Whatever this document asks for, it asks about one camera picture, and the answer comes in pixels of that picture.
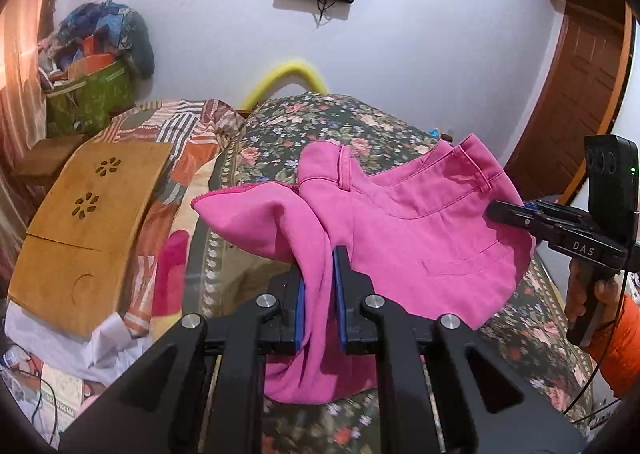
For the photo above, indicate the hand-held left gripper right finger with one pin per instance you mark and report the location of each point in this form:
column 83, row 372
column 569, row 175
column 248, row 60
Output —
column 341, row 304

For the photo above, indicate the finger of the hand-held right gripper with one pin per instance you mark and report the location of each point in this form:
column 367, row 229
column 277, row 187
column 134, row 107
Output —
column 510, row 215
column 531, row 207

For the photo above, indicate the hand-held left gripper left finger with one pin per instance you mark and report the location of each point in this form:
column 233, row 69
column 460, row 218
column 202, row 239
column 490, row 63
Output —
column 300, row 314

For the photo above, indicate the pink pants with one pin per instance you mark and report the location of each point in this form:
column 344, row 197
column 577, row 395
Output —
column 400, row 234

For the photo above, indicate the person's right forearm orange sleeve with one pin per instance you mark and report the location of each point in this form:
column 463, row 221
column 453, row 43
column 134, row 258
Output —
column 620, row 349

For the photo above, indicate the person's right hand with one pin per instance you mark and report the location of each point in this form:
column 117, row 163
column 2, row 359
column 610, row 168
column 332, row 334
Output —
column 609, row 296

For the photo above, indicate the brown wooden door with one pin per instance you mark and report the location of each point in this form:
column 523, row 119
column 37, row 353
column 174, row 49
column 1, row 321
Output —
column 575, row 109

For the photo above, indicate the floral bedspread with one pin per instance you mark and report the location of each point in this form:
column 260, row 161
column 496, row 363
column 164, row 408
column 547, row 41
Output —
column 320, row 119

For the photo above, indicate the striped orange blanket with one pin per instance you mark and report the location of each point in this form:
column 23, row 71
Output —
column 180, row 124

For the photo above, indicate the wooden lap desk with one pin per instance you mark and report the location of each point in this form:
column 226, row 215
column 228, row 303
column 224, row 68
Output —
column 85, row 234

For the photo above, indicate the yellow foam tube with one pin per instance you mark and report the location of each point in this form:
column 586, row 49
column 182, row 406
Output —
column 285, row 71

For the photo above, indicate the wooden stool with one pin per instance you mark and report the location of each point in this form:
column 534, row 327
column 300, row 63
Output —
column 45, row 159

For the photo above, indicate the green patterned bag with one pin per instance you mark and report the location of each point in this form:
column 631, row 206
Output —
column 85, row 99

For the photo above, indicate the pile of clothes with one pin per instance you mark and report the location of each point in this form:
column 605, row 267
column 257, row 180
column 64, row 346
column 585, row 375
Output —
column 110, row 29

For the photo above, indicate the sheer pink curtain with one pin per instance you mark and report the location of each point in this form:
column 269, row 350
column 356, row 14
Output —
column 25, row 59

